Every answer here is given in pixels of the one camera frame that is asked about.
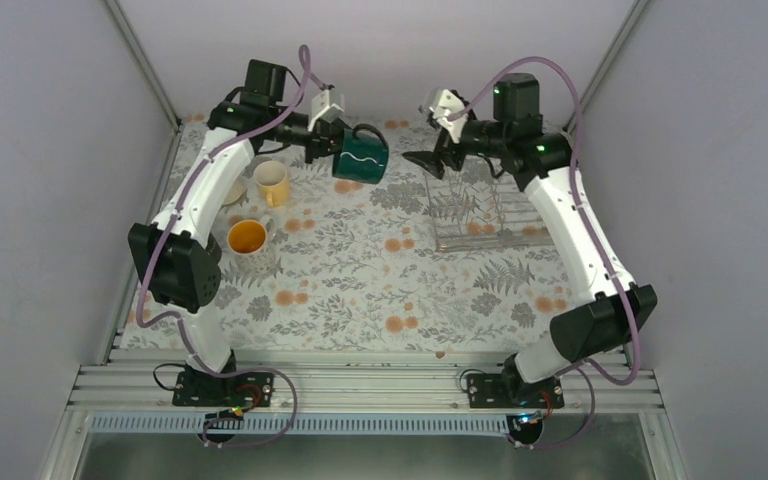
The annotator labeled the metal wire dish rack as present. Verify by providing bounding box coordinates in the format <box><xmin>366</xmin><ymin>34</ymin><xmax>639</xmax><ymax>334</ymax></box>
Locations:
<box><xmin>423</xmin><ymin>131</ymin><xmax>571</xmax><ymax>254</ymax></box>

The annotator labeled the floral patterned table mat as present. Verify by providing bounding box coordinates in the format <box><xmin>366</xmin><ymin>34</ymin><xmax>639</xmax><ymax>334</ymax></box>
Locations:
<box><xmin>212</xmin><ymin>120</ymin><xmax>576</xmax><ymax>352</ymax></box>

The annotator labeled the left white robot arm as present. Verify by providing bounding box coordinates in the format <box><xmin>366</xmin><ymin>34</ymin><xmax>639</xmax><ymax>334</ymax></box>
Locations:
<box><xmin>128</xmin><ymin>48</ymin><xmax>334</xmax><ymax>405</ymax></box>

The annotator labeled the aluminium mounting rail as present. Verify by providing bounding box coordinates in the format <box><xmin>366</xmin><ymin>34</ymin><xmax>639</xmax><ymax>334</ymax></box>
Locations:
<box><xmin>68</xmin><ymin>349</ymin><xmax>665</xmax><ymax>416</ymax></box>

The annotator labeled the yellow white cup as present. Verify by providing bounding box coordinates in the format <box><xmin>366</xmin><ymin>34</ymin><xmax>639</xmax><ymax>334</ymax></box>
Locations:
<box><xmin>253</xmin><ymin>160</ymin><xmax>290</xmax><ymax>208</ymax></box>

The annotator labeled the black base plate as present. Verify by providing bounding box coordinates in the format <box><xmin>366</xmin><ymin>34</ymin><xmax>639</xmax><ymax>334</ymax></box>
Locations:
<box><xmin>171</xmin><ymin>370</ymin><xmax>275</xmax><ymax>409</ymax></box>
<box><xmin>459</xmin><ymin>370</ymin><xmax>565</xmax><ymax>409</ymax></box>

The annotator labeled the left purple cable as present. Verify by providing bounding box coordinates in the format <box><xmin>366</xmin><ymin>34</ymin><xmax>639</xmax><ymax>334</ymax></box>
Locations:
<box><xmin>133</xmin><ymin>44</ymin><xmax>330</xmax><ymax>379</ymax></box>

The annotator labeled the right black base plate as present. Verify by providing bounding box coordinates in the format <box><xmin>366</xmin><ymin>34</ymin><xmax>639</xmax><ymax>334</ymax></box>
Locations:
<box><xmin>459</xmin><ymin>370</ymin><xmax>565</xmax><ymax>409</ymax></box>

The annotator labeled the dark green mug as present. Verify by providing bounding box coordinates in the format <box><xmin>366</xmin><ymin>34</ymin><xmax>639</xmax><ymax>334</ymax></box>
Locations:
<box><xmin>331</xmin><ymin>123</ymin><xmax>390</xmax><ymax>185</ymax></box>

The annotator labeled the slotted grey cable duct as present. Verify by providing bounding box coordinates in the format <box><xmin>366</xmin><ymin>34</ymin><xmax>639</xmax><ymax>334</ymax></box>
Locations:
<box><xmin>88</xmin><ymin>412</ymin><xmax>508</xmax><ymax>436</ymax></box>

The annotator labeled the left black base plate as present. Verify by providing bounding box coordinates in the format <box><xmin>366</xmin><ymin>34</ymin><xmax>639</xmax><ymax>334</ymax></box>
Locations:
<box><xmin>171</xmin><ymin>370</ymin><xmax>275</xmax><ymax>409</ymax></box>

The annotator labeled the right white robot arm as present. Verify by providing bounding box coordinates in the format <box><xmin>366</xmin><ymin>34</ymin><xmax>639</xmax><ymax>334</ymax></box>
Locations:
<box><xmin>404</xmin><ymin>73</ymin><xmax>657</xmax><ymax>407</ymax></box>

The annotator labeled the beige white ceramic mug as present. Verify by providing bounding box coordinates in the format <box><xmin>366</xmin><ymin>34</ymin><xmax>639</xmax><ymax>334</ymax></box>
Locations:
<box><xmin>222</xmin><ymin>175</ymin><xmax>248</xmax><ymax>207</ymax></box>

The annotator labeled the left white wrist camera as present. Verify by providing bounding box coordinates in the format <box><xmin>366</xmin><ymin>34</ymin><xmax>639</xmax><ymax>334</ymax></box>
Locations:
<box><xmin>307</xmin><ymin>86</ymin><xmax>344</xmax><ymax>132</ymax></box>

